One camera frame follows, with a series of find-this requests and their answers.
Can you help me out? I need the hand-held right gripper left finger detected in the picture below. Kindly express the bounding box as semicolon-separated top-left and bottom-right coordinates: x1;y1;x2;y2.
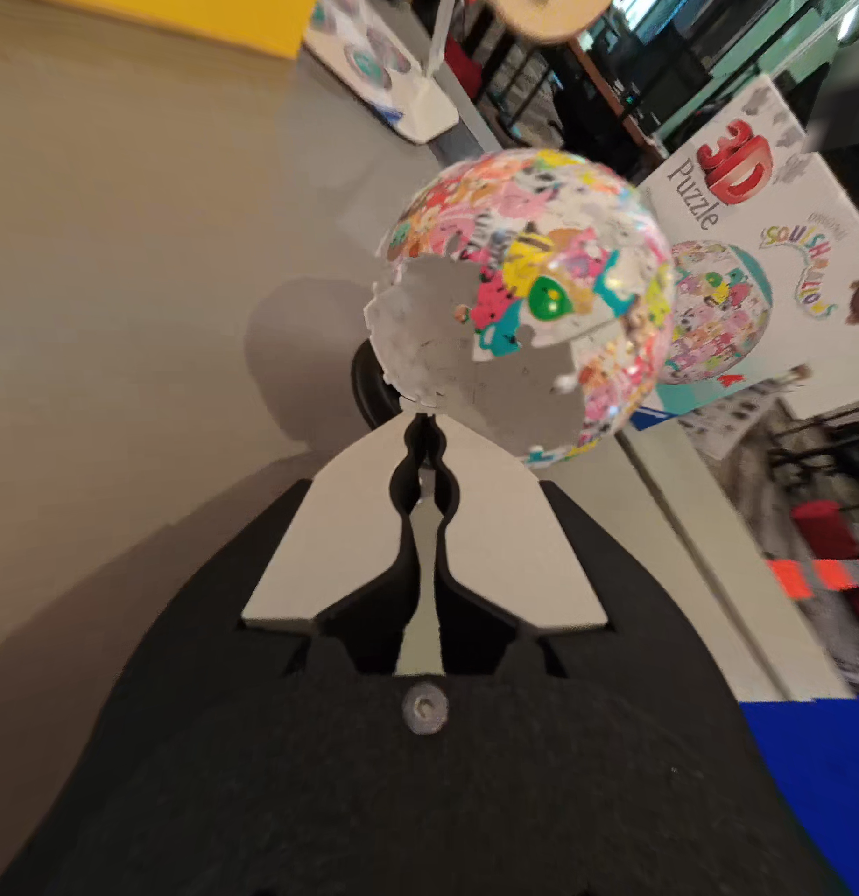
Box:
242;413;422;677

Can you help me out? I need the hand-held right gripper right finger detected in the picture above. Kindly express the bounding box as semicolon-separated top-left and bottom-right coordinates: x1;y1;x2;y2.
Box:
431;414;609;677

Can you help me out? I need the colourful puzzle ball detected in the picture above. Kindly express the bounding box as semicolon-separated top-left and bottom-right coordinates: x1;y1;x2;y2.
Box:
365;148;676;469

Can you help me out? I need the yellow plastic bin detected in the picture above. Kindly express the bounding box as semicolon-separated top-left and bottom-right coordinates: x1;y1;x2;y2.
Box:
44;0;317;60

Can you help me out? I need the black ball stand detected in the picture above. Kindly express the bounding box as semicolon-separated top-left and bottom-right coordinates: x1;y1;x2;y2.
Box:
350;339;411;431

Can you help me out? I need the printed puzzle box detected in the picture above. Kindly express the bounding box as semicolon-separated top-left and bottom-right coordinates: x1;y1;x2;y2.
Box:
629;73;859;431

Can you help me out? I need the orange traffic cone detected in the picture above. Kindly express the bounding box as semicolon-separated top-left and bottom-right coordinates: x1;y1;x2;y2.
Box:
766;556;859;602

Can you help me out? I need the white stand base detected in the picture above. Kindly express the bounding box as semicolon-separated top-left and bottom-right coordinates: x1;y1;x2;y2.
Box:
394;0;460;146

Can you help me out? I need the white printed sheet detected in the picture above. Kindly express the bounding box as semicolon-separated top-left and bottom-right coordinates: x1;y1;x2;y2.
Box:
305;0;420;113

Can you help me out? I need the round wooden table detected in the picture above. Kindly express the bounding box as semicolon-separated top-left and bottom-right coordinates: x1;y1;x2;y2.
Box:
487;0;613;44

